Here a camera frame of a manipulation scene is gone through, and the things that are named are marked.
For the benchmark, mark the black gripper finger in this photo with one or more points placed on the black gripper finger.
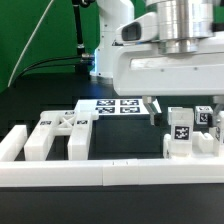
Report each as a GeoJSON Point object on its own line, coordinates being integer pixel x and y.
{"type": "Point", "coordinates": [219, 106]}
{"type": "Point", "coordinates": [153, 107]}

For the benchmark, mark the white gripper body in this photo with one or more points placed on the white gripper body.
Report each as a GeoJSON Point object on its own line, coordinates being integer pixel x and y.
{"type": "Point", "coordinates": [161, 55]}

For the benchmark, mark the white chair seat part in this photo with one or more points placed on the white chair seat part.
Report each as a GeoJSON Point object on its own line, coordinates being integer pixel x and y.
{"type": "Point", "coordinates": [193, 145]}

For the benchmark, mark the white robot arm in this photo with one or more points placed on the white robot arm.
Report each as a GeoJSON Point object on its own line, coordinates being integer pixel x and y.
{"type": "Point", "coordinates": [116, 13]}

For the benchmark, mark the white U-shaped obstacle fence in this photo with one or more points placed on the white U-shaped obstacle fence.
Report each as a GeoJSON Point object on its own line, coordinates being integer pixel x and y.
{"type": "Point", "coordinates": [14, 173]}

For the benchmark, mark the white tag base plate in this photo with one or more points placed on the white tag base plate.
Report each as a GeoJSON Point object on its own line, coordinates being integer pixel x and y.
{"type": "Point", "coordinates": [111, 107]}

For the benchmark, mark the black camera pole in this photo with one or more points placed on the black camera pole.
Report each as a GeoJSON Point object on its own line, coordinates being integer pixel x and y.
{"type": "Point", "coordinates": [79, 34]}

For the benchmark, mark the white chair backrest frame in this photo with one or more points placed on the white chair backrest frame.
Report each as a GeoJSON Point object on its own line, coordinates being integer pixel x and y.
{"type": "Point", "coordinates": [77, 125]}

